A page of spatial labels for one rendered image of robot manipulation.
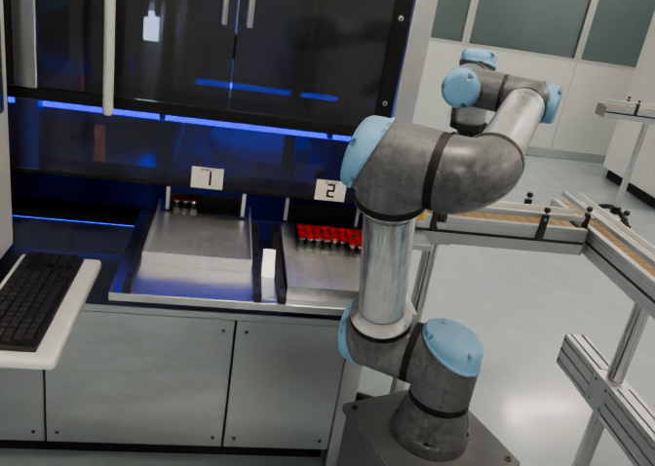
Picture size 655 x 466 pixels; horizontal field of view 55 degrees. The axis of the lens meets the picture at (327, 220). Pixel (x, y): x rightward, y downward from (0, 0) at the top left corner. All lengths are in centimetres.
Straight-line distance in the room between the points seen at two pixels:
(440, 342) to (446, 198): 35
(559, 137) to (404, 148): 643
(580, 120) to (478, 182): 646
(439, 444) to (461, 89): 66
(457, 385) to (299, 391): 99
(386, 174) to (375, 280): 23
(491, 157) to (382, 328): 40
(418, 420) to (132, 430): 119
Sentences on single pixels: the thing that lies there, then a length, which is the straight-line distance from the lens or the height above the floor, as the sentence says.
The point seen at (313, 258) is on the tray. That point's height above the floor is 88.
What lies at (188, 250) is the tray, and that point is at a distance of 164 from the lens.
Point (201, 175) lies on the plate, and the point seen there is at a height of 102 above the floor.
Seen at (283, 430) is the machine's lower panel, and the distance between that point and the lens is 220.
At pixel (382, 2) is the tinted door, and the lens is 169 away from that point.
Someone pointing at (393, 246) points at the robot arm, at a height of 121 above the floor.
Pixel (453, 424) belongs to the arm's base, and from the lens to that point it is 125.
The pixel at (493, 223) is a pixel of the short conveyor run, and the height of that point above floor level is 93.
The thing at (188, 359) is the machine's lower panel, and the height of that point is 43.
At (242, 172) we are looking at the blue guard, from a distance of 173.
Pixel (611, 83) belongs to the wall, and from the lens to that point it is 740.
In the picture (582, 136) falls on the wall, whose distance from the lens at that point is 741.
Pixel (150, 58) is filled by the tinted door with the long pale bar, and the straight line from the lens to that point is 169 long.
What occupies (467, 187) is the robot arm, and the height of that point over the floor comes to 135.
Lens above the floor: 161
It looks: 22 degrees down
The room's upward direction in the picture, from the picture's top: 9 degrees clockwise
